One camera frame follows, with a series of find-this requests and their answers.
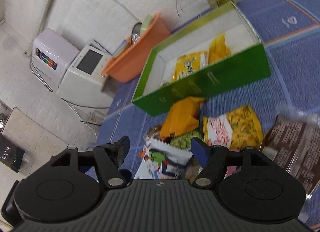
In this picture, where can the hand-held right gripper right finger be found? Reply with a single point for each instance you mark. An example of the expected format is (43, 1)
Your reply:
(200, 150)

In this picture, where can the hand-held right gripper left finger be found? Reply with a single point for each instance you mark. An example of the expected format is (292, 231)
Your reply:
(123, 147)

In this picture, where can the white snack packet green figure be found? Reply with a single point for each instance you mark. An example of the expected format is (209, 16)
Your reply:
(165, 152)

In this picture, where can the green cardboard box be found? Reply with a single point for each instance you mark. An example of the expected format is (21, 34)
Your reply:
(225, 72)

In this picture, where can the green pea snack packet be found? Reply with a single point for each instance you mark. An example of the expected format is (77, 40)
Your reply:
(183, 141)

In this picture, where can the small shiny snack packet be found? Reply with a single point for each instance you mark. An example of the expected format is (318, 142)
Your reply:
(153, 134)

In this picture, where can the white and blue snack packet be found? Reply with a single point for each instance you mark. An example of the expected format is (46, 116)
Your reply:
(150, 169)

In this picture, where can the orange snack packet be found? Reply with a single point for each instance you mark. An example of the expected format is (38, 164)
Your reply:
(180, 119)

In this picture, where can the clear plastic container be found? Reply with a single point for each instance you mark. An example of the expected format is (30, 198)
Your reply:
(95, 118)

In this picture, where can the yellow chips packet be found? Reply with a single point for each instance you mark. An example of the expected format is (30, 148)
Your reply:
(241, 127)

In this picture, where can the white machine with screen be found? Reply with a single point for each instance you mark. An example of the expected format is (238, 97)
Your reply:
(82, 84)

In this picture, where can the yellow printed snack packet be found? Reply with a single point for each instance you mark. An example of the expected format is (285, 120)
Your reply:
(187, 64)

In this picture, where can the orange plastic basin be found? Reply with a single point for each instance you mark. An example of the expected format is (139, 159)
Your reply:
(135, 59)

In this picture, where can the brown snack packet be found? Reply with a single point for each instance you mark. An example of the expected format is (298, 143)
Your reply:
(295, 147)

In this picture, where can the orange printed packet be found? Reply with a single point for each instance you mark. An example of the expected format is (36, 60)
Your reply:
(122, 47)

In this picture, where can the plain yellow snack packet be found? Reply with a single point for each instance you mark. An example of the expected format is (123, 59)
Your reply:
(218, 49)

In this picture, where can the black box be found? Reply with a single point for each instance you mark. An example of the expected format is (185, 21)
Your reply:
(11, 156)

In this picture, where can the metal bowl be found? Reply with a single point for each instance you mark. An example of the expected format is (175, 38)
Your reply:
(136, 33)

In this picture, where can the white water purifier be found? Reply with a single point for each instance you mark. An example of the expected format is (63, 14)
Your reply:
(57, 47)

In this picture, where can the pale green plate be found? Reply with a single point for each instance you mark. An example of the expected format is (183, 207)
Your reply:
(147, 23)

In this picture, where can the blue plaid tablecloth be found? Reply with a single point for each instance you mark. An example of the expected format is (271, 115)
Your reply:
(287, 54)

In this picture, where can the white wall pipe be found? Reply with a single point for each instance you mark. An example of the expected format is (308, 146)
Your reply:
(51, 2)

